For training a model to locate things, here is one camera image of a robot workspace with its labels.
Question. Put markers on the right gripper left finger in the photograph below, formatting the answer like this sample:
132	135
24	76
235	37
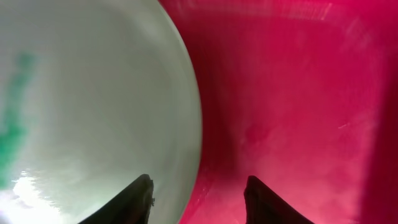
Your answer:
131	206

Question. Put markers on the pale green plate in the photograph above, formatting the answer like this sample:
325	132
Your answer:
93	95

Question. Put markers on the red plastic tray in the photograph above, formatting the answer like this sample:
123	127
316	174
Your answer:
302	95

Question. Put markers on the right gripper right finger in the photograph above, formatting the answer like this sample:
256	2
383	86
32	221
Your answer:
264	206

